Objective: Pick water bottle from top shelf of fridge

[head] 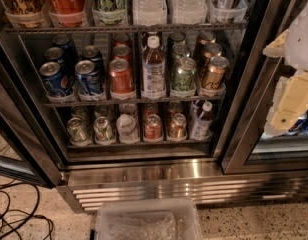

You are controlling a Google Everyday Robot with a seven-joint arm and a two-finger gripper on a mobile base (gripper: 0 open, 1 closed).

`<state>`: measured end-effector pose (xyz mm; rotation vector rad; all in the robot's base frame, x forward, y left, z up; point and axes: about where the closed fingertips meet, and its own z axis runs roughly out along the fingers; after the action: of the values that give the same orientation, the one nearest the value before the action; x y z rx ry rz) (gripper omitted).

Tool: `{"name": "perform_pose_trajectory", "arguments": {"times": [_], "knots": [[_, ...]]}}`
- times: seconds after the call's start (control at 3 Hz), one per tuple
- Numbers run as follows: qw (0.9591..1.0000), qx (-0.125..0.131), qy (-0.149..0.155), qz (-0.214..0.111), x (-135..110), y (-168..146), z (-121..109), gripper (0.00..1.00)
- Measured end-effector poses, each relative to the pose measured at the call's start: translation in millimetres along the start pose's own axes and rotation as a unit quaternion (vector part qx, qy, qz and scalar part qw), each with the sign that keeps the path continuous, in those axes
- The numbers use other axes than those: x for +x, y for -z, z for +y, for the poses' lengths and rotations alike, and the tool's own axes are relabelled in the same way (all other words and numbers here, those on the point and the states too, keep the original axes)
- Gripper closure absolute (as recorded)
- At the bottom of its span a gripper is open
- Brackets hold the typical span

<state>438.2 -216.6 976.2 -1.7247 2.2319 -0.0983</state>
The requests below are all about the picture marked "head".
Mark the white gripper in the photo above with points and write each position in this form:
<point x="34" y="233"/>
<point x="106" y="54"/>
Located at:
<point x="301" y="45"/>

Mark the clear water bottle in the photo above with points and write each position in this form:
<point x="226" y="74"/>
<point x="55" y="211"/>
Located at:
<point x="149" y="12"/>
<point x="187" y="11"/>

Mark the right glass fridge door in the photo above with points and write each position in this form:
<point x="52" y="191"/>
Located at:
<point x="245" y="150"/>

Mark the silver can top shelf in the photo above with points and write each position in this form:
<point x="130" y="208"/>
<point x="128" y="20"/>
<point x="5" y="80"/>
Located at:
<point x="226" y="11"/>

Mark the bottom white cap bottle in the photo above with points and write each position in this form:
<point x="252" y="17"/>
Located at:
<point x="201" y="119"/>

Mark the white cap drink bottle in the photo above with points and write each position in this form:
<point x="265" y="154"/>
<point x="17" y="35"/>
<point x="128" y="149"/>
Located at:
<point x="153" y="69"/>

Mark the open fridge door left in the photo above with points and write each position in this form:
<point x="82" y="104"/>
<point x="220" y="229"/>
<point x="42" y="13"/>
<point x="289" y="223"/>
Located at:
<point x="19" y="129"/>

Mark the blue pepsi can right compartment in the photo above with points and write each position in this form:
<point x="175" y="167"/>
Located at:
<point x="294" y="129"/>

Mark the front bronze soda can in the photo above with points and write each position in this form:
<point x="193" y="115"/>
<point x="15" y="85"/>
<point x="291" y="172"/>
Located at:
<point x="212" y="82"/>

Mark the bronze soda can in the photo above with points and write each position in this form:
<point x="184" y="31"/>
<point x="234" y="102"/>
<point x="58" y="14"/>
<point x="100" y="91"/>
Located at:
<point x="212" y="82"/>
<point x="208" y="51"/>

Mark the middle bronze soda can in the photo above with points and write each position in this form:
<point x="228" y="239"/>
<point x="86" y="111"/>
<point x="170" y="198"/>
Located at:
<point x="208" y="51"/>

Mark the front green soda can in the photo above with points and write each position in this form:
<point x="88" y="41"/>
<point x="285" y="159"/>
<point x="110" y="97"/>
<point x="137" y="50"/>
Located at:
<point x="183" y="78"/>

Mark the bottom red can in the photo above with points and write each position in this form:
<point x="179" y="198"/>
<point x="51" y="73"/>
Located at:
<point x="153" y="128"/>

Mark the front red soda can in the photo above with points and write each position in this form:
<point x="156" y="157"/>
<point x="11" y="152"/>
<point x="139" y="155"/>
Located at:
<point x="121" y="80"/>

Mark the red soda can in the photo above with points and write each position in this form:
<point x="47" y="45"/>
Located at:
<point x="121" y="80"/>
<point x="122" y="52"/>

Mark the middle red soda can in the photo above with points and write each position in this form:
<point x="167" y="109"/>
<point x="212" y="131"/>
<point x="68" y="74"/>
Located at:
<point x="122" y="52"/>

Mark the bottom white can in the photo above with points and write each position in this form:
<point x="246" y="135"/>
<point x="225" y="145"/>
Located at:
<point x="127" y="129"/>

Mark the blue pepsi can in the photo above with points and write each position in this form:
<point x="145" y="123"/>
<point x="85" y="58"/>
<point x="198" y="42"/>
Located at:
<point x="56" y="82"/>
<point x="57" y="54"/>
<point x="93" y="54"/>
<point x="89" y="81"/>
<point x="66" y="43"/>

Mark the rear blue pepsi can left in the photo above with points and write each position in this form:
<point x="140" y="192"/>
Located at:
<point x="66" y="43"/>

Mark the clear plastic bin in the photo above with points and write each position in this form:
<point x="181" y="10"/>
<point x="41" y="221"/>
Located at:
<point x="155" y="219"/>

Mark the red coca-cola can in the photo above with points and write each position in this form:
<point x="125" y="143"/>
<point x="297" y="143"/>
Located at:
<point x="67" y="13"/>

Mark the middle blue pepsi can left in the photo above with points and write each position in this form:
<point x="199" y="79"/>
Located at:
<point x="57" y="54"/>

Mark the front left blue pepsi can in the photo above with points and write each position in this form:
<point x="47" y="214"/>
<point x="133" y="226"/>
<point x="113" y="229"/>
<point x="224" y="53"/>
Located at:
<point x="56" y="82"/>

